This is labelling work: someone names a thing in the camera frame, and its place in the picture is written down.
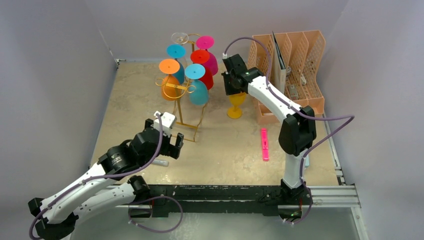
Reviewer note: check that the clear wine glass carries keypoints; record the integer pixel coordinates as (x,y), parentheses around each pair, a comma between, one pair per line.
(180,38)

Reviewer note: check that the pink highlighter marker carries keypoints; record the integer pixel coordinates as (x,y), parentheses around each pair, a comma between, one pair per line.
(264,144)

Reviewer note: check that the light blue wine glass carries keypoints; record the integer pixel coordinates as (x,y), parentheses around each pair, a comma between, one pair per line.
(198,92)

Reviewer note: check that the magenta wine glass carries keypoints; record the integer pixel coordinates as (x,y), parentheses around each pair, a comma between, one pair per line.
(205,42)

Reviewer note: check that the white folder in organizer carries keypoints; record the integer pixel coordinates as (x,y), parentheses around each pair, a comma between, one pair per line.
(279,67)

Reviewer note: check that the light blue white eraser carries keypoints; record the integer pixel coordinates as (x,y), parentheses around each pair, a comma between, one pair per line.
(307,161)

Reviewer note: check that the orange grey marker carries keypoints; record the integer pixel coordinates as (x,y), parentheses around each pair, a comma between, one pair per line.
(160,162)

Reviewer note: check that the yellow wine glass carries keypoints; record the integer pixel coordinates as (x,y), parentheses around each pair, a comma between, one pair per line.
(236,100)

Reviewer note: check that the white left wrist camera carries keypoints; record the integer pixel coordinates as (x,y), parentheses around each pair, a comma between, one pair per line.
(166,120)

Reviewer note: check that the peach plastic file organizer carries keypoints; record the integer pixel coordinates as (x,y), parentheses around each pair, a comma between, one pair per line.
(302,53)

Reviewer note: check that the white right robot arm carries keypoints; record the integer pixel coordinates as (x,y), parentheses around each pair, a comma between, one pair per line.
(298,128)

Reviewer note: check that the teal rear wine glass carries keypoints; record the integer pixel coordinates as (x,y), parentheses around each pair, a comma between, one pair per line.
(177,52)

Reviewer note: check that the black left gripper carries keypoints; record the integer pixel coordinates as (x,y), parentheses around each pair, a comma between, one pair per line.
(171,150)

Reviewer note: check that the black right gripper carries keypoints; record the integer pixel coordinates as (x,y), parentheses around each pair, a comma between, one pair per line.
(228,81)

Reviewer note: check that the orange wine glass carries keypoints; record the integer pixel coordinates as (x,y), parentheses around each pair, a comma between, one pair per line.
(168,90)

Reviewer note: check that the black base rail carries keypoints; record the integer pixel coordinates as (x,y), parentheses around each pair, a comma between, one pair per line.
(266,200)

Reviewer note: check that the gold wire glass rack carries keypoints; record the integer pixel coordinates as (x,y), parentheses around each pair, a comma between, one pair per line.
(184,93)

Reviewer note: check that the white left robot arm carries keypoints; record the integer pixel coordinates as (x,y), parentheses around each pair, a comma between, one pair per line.
(112,181)

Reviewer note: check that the red wine glass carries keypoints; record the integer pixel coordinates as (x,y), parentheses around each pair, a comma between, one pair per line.
(201,57)

